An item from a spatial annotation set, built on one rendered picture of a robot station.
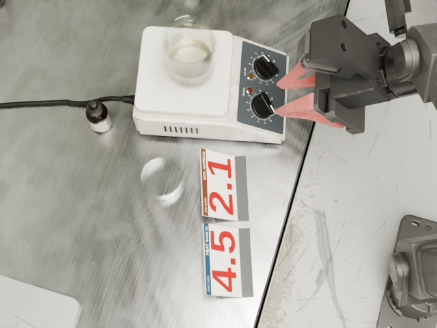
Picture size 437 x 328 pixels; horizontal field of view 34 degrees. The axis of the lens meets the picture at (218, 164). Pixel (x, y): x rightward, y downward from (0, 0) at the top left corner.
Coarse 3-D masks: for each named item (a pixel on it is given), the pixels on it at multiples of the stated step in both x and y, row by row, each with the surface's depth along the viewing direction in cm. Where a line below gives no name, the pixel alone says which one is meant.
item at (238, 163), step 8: (200, 152) 95; (216, 152) 96; (200, 160) 94; (232, 160) 98; (240, 160) 98; (200, 168) 94; (232, 168) 97; (240, 168) 98; (200, 176) 94; (240, 176) 97; (240, 184) 97; (240, 192) 97; (240, 200) 96; (240, 208) 96; (208, 216) 93; (216, 216) 93; (240, 216) 96; (248, 216) 96
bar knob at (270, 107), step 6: (258, 96) 95; (264, 96) 94; (252, 102) 95; (258, 102) 95; (264, 102) 94; (270, 102) 94; (252, 108) 95; (258, 108) 95; (264, 108) 95; (270, 108) 94; (258, 114) 95; (264, 114) 95; (270, 114) 95
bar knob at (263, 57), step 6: (258, 60) 96; (264, 60) 96; (270, 60) 96; (258, 66) 97; (264, 66) 97; (270, 66) 96; (258, 72) 96; (264, 72) 97; (270, 72) 97; (276, 72) 96; (264, 78) 97; (270, 78) 97
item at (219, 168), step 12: (216, 156) 96; (216, 168) 95; (228, 168) 97; (216, 180) 95; (228, 180) 96; (216, 192) 94; (228, 192) 96; (216, 204) 94; (228, 204) 95; (228, 216) 95
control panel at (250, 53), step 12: (252, 48) 97; (264, 48) 98; (252, 60) 97; (276, 60) 99; (240, 72) 95; (252, 72) 96; (240, 84) 95; (252, 84) 96; (264, 84) 97; (240, 96) 94; (252, 96) 95; (276, 96) 98; (240, 108) 94; (276, 108) 97; (240, 120) 94; (252, 120) 95; (264, 120) 96; (276, 120) 97; (276, 132) 96
